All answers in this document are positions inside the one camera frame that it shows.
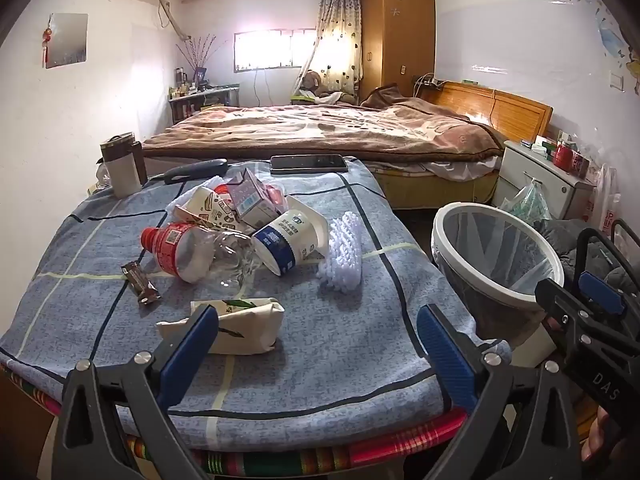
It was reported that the bed with brown blanket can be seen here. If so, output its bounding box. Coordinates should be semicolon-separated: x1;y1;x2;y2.
142;85;506;163

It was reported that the purple drink carton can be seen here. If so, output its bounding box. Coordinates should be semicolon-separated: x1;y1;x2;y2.
227;167;288;228

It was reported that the striped colourful cloth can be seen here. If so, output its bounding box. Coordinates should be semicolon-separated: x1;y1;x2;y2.
0;360;471;478

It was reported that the white foam net sleeve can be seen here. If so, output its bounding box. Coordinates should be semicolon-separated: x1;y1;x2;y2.
316;211;363;288

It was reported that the air conditioner pipe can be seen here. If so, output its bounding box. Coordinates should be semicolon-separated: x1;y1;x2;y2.
157;0;193;43

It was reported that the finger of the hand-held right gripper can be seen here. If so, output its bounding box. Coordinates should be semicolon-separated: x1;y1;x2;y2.
579;270;640;329
534;276;601;344

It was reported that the clear plastic bottle red label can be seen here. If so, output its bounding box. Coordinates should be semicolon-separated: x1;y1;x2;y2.
141;222;263;293

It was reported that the printed paper cup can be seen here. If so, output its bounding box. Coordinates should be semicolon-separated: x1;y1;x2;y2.
172;185;256;236

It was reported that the brown plush toy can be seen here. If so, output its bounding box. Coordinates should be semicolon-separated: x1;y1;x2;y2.
297;71;358;106

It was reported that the bed mattress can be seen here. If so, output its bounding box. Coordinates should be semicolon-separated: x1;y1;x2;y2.
370;155;501;211

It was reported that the white nightstand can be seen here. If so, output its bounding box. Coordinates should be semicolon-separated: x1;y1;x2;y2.
492;140;598;221

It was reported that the patterned window curtain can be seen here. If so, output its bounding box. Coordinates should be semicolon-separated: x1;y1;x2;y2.
300;0;363;96

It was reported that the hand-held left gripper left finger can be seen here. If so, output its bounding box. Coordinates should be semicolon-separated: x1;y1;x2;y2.
52;304;221;480

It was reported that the cluttered shelf desk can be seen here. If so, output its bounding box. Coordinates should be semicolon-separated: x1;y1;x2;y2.
168;85;241;126

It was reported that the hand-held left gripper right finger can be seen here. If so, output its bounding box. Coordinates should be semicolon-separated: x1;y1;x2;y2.
416;304;583;480

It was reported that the white blue yogurt cup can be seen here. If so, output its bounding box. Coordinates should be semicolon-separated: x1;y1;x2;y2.
251;195;329;277

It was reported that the brown snack wrapper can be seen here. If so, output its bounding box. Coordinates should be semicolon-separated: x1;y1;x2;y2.
121;261;162;307

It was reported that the black smartphone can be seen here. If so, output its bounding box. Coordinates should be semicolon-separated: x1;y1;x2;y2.
270;154;348;176

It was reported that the grey cushion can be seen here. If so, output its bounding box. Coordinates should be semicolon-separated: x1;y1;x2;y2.
535;217;640;291

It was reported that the red knot ornament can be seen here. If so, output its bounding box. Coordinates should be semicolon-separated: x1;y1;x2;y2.
41;16;55;68

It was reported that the vase with dry branches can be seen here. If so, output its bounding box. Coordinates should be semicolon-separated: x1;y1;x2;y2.
176;34;226;86

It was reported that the white plastic bag red print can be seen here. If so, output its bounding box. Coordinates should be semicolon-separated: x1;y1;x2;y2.
585;165;621;236

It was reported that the wooden bed headboard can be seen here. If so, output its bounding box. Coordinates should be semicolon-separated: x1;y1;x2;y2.
417;80;553;143

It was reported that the person's right hand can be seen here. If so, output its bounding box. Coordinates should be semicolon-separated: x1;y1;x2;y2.
581;402;613;462

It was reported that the white round trash bin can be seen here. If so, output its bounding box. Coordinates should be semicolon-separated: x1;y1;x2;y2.
431;201;566;348

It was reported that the square wall mirror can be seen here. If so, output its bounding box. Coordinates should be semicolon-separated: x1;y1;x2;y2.
46;13;89;68

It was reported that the green print plastic bag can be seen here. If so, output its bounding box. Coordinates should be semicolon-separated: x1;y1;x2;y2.
497;177;551;221

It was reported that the bright window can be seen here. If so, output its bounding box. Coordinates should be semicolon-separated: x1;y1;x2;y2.
232;29;318;72

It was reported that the dark blue glasses case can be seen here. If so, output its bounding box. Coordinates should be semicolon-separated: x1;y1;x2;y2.
161;158;228;183

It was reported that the wooden wardrobe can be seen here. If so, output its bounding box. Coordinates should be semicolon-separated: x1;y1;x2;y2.
360;0;437;98

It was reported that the white tissue pack leaf print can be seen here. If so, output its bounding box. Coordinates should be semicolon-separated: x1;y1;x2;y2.
156;297;285;356

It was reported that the white brown lidded mug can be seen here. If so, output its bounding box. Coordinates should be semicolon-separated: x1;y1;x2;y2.
99;132;148;198

